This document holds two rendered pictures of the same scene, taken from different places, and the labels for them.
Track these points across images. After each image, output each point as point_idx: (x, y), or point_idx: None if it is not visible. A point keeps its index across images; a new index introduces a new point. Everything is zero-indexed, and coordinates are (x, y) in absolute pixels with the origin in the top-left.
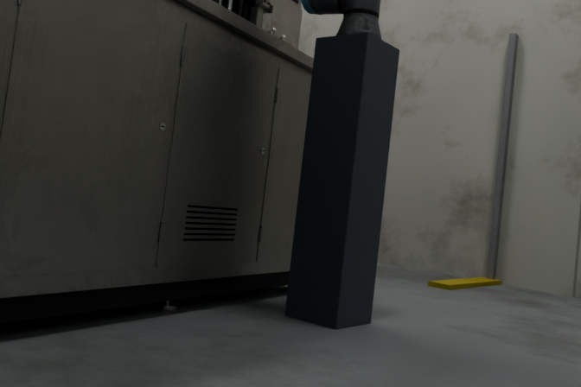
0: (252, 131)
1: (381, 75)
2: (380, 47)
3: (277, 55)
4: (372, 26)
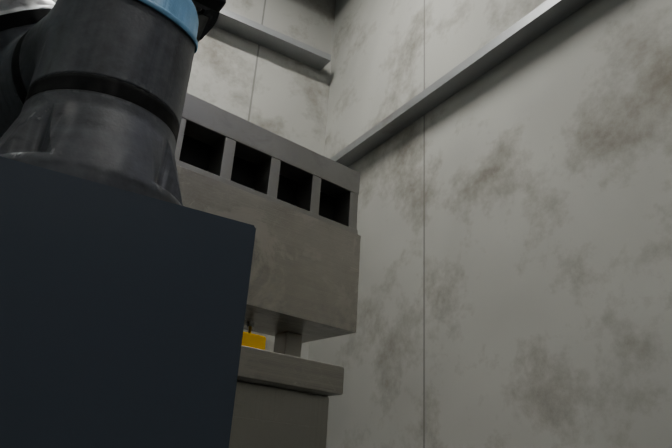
0: None
1: (72, 370)
2: (66, 212)
3: None
4: (72, 132)
